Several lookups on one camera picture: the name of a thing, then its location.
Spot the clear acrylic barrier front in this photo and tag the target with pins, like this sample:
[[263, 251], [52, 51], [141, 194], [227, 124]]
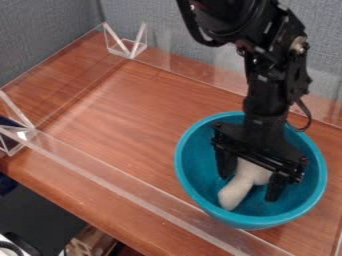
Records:
[[155, 222]]

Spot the clear acrylic barrier back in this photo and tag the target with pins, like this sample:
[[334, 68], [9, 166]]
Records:
[[217, 66]]

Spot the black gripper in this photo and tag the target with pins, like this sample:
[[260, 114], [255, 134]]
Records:
[[258, 141]]

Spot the plush mushroom with brown cap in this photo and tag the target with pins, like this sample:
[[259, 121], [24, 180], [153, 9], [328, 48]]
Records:
[[250, 175]]

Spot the clear acrylic barrier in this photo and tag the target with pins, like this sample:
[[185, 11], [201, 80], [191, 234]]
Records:
[[64, 66], [155, 222], [217, 66]]

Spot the light wooden object below table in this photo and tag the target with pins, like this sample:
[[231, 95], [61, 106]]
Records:
[[91, 242]]

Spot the clear acrylic corner bracket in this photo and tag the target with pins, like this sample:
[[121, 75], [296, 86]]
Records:
[[121, 46]]

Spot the clear acrylic barrier left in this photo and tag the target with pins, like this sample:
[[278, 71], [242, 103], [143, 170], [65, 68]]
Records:
[[64, 66]]

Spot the clear acrylic bracket left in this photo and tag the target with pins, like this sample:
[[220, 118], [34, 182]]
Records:
[[16, 128]]

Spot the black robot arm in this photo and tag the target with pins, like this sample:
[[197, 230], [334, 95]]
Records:
[[270, 38]]

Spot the blue plastic bowl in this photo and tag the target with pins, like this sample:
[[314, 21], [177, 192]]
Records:
[[255, 213]]

